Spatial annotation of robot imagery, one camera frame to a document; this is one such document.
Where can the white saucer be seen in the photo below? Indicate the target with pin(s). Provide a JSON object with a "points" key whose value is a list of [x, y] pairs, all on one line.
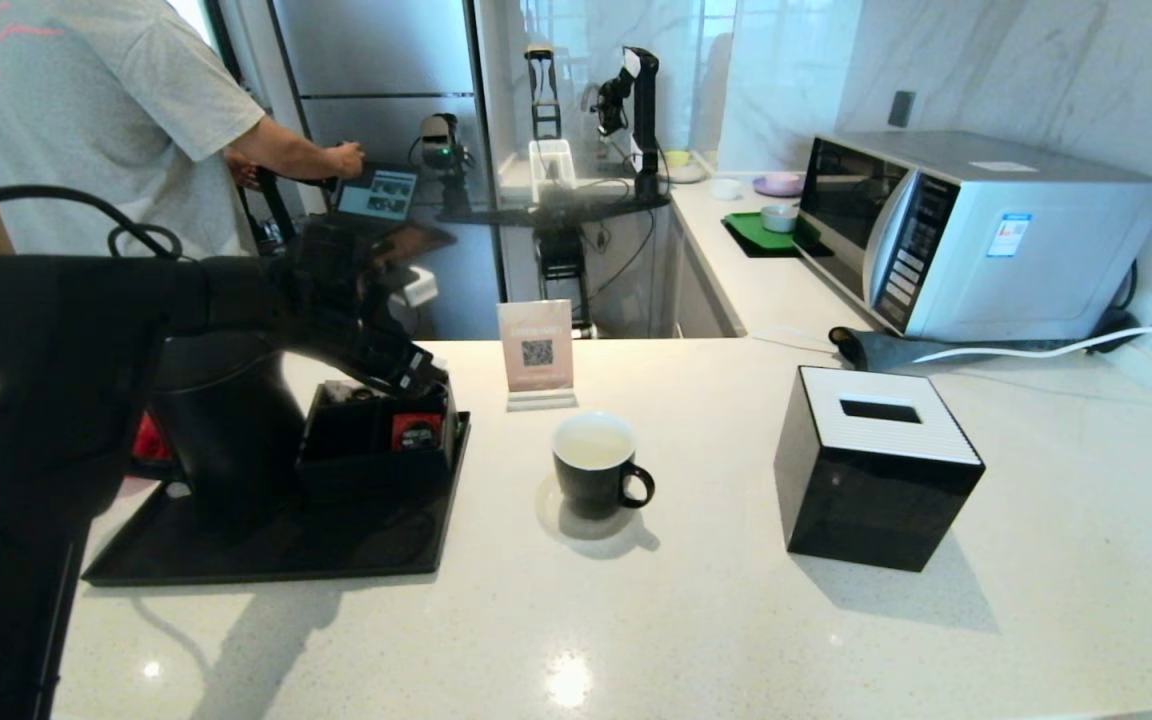
{"points": [[547, 510]]}

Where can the black mug white inside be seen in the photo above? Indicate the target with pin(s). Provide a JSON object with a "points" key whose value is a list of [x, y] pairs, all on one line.
{"points": [[591, 490]]}

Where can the small white bowl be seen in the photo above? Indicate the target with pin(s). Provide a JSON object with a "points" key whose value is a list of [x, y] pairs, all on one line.
{"points": [[725, 187]]}

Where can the purple plate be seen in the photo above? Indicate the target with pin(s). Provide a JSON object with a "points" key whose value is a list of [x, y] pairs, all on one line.
{"points": [[778, 184]]}

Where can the black serving tray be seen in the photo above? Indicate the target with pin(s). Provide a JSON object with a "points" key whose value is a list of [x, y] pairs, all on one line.
{"points": [[286, 550]]}

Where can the person's right forearm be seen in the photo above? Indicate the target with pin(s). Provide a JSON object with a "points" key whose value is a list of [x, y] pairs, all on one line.
{"points": [[286, 152]]}

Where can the wooden desk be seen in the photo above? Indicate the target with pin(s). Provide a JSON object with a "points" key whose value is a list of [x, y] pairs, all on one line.
{"points": [[426, 240]]}

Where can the tall black frame stand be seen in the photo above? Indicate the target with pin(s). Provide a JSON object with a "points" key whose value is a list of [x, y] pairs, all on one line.
{"points": [[543, 98]]}

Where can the black compartment organizer box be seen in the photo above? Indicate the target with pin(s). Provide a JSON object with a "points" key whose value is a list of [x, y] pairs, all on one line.
{"points": [[366, 478]]}

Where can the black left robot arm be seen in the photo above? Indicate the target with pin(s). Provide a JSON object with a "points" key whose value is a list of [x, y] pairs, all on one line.
{"points": [[26, 400]]}

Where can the white dish rack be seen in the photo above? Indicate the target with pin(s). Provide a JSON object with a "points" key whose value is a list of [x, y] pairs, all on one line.
{"points": [[553, 163]]}

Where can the window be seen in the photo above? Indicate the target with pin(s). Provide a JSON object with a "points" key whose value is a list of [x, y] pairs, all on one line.
{"points": [[211, 30]]}

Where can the black tissue box white lid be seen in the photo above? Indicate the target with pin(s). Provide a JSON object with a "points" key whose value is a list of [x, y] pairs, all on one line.
{"points": [[866, 500]]}

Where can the black electric kettle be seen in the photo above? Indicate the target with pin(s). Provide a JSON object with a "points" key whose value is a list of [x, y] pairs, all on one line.
{"points": [[236, 440]]}

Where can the person in grey t-shirt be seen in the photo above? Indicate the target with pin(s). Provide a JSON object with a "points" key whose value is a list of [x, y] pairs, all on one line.
{"points": [[86, 110]]}

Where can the dark wall socket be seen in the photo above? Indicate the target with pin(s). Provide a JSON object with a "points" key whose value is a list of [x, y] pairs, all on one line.
{"points": [[902, 109]]}

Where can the QR code sign stand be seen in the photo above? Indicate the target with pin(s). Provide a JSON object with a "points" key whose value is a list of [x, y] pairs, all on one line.
{"points": [[536, 350]]}

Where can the small grey bowl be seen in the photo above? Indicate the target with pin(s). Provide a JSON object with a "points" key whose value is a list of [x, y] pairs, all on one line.
{"points": [[779, 218]]}

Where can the green tray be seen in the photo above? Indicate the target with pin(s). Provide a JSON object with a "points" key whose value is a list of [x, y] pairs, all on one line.
{"points": [[751, 232]]}

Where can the person's right hand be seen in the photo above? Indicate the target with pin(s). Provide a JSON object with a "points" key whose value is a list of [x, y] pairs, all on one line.
{"points": [[348, 160]]}

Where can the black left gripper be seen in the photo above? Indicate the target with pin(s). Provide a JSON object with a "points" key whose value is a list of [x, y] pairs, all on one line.
{"points": [[351, 310]]}

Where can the red toy apple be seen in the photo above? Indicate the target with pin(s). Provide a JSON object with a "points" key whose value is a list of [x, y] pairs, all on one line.
{"points": [[151, 440]]}

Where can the grey refrigerator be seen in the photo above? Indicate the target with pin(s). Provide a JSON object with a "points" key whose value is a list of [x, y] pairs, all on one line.
{"points": [[396, 60]]}

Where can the black laptop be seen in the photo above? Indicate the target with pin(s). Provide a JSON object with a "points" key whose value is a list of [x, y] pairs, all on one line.
{"points": [[376, 195]]}

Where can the white sugar sachets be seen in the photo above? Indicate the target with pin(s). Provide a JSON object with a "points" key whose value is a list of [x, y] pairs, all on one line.
{"points": [[346, 392]]}

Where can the beige round dish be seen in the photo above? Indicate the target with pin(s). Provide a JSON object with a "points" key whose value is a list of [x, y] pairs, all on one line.
{"points": [[681, 165]]}

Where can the person's left hand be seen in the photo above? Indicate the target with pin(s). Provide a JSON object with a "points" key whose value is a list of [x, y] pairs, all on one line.
{"points": [[244, 170]]}

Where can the red coffee sachet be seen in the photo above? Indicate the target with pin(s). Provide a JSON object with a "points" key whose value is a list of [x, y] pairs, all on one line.
{"points": [[417, 433]]}

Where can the silver microwave oven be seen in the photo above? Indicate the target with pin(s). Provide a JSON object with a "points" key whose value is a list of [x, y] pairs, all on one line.
{"points": [[1036, 255]]}

